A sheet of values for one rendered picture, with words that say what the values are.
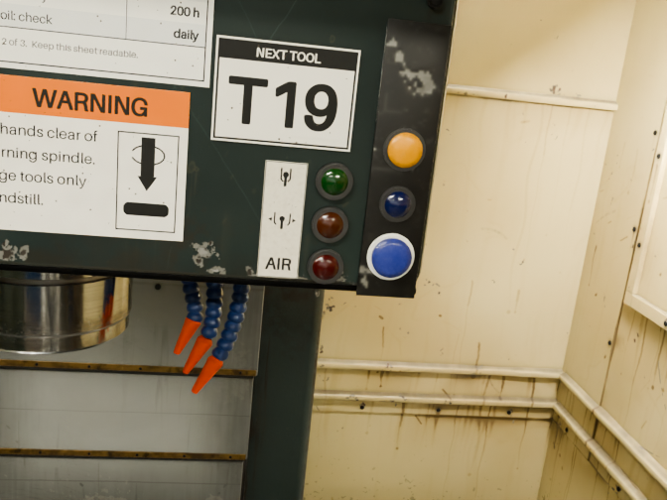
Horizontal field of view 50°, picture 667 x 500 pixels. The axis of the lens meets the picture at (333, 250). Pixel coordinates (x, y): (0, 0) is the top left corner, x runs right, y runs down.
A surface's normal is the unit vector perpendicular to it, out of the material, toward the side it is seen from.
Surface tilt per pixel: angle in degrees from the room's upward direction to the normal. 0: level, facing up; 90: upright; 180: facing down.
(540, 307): 90
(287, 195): 90
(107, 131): 90
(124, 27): 90
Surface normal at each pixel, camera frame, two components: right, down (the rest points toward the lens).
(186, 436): 0.12, 0.25
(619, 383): -0.99, -0.07
